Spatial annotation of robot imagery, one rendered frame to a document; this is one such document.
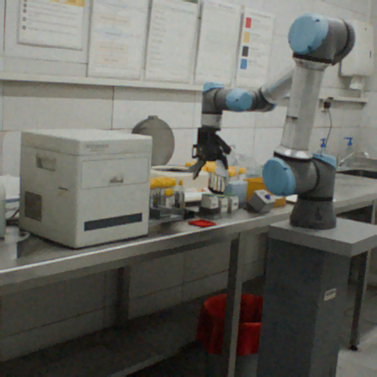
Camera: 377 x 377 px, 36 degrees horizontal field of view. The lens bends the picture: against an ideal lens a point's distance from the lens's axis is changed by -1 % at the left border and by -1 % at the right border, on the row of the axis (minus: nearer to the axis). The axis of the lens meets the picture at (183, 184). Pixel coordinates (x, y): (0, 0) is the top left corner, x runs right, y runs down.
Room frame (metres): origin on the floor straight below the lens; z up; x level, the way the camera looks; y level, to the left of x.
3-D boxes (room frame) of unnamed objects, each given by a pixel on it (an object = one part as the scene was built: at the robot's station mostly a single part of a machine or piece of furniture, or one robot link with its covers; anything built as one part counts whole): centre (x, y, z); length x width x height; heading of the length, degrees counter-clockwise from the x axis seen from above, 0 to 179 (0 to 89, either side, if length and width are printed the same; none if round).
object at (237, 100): (1.99, -0.16, 1.29); 0.11 x 0.11 x 0.08; 40
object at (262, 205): (2.22, -0.28, 0.92); 0.13 x 0.07 x 0.08; 49
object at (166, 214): (1.82, 0.09, 0.92); 0.21 x 0.07 x 0.05; 139
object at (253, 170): (3.01, -0.32, 0.94); 0.20 x 0.17 x 0.14; 111
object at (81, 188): (1.73, 0.28, 1.03); 0.31 x 0.27 x 0.30; 139
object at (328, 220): (1.87, -0.42, 0.97); 0.15 x 0.15 x 0.10
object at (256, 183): (2.38, -0.33, 0.92); 0.13 x 0.13 x 0.10; 46
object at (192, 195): (2.39, 0.03, 0.94); 0.30 x 0.24 x 0.12; 40
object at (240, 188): (2.28, -0.20, 0.92); 0.10 x 0.07 x 0.10; 141
